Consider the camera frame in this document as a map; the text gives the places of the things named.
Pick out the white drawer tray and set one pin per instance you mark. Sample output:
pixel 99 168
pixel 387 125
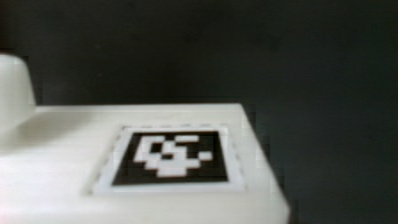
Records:
pixel 135 164

